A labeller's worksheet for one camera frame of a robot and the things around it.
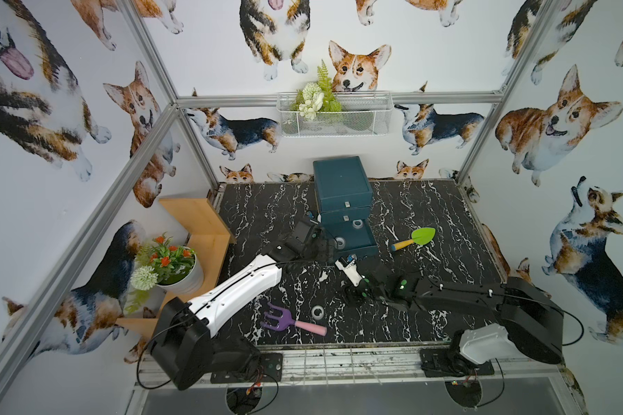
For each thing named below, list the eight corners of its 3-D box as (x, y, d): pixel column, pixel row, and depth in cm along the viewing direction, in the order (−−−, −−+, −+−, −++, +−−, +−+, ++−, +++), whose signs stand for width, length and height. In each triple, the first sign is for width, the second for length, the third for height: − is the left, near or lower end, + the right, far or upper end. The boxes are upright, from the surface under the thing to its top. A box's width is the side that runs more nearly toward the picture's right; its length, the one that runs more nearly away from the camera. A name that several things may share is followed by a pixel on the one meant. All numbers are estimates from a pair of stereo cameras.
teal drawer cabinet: (322, 239, 105) (320, 202, 87) (316, 199, 119) (313, 160, 101) (366, 234, 106) (373, 196, 89) (355, 195, 120) (360, 155, 102)
